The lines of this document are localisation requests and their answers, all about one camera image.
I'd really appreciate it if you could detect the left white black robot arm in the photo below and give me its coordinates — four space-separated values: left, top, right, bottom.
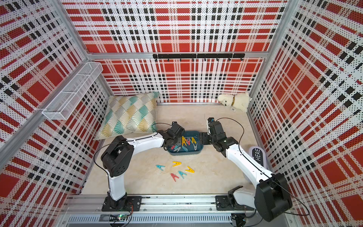
101 122 185 211

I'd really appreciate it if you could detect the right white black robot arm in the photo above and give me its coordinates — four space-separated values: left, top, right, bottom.
202 117 293 222

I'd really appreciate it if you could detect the teal plastic storage box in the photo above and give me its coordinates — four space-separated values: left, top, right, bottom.
167 131 204 156

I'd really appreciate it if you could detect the white plush dog toy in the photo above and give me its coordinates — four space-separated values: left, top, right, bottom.
217 92 252 113

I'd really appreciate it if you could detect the patterned teal yellow pillow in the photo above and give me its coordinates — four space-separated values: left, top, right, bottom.
95 92 160 140

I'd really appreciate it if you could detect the green circuit board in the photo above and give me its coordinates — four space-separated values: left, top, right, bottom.
109 214 129 222

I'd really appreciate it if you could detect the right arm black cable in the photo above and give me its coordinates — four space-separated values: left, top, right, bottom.
215 117 311 216

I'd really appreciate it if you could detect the black wall hook rail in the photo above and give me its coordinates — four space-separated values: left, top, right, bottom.
153 53 246 60

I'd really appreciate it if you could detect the white wire mesh shelf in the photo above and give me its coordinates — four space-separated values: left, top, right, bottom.
42 61 103 120

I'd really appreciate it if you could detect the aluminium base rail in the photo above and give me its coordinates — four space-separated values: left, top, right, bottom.
56 194 297 227

